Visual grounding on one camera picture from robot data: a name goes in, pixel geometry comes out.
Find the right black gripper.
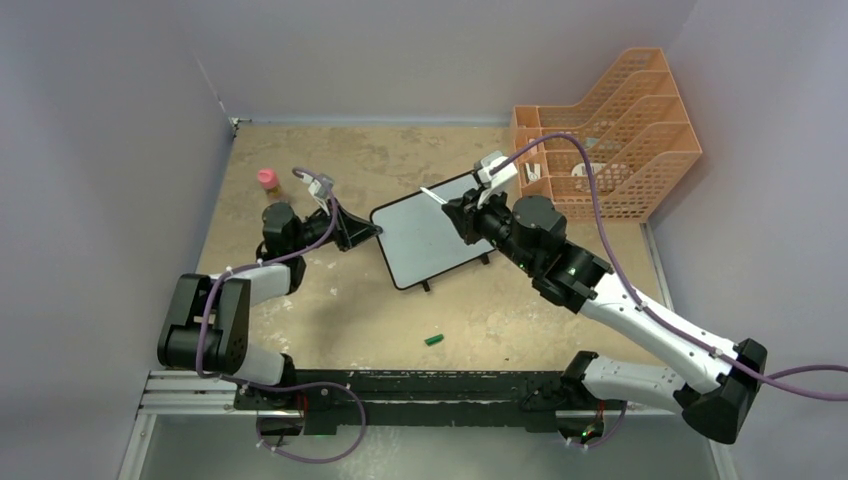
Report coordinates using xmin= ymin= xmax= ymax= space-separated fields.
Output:
xmin=444 ymin=182 xmax=539 ymax=274

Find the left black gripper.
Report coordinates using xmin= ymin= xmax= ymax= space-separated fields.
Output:
xmin=290 ymin=198 xmax=381 ymax=256

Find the white marker with green cap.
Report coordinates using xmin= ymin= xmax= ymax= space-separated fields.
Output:
xmin=419 ymin=187 xmax=447 ymax=205

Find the white whiteboard with black frame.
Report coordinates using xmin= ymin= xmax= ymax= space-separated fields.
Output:
xmin=369 ymin=191 xmax=494 ymax=291

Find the green marker cap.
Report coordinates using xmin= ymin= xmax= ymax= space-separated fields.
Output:
xmin=424 ymin=334 xmax=444 ymax=346

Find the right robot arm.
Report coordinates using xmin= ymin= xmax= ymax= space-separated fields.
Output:
xmin=441 ymin=189 xmax=768 ymax=445

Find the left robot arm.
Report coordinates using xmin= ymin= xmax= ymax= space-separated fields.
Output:
xmin=157 ymin=202 xmax=383 ymax=409

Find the white stapler in organizer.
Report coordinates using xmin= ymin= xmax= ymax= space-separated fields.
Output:
xmin=524 ymin=163 xmax=542 ymax=184

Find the pink capped spice bottle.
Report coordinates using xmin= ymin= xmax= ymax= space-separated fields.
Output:
xmin=257 ymin=168 xmax=284 ymax=201

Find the orange plastic file organizer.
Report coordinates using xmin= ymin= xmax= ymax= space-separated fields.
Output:
xmin=511 ymin=47 xmax=702 ymax=222

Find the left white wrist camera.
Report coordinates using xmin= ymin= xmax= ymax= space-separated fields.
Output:
xmin=302 ymin=173 xmax=333 ymax=215

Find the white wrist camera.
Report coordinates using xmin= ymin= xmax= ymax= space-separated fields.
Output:
xmin=472 ymin=151 xmax=518 ymax=208
xmin=302 ymin=173 xmax=333 ymax=215

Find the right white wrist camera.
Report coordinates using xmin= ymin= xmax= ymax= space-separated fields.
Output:
xmin=472 ymin=151 xmax=518 ymax=208

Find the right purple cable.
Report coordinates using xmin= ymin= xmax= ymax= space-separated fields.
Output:
xmin=490 ymin=132 xmax=848 ymax=452

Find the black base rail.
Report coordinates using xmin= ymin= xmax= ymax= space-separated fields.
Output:
xmin=234 ymin=369 xmax=623 ymax=435

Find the aluminium frame rail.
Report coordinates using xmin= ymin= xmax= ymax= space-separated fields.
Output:
xmin=120 ymin=369 xmax=737 ymax=479

